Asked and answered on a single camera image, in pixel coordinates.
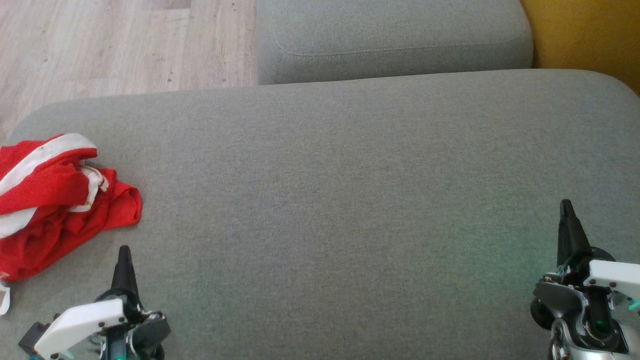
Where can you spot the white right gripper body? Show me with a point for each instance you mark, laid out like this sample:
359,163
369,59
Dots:
610,275

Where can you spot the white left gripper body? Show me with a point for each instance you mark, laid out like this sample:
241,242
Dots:
80,322

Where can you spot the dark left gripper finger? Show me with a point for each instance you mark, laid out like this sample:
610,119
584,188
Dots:
124,272

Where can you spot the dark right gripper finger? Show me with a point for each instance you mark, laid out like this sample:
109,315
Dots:
570,235

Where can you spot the red basketball jersey white trim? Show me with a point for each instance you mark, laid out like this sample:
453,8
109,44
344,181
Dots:
115,205

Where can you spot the large yellow sofa backrest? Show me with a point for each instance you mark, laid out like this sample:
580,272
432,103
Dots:
590,35

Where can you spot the large grey sofa chaise cushion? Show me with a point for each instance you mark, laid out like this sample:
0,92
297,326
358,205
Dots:
350,200

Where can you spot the grey sofa seat cushion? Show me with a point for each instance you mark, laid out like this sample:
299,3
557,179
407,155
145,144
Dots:
390,30

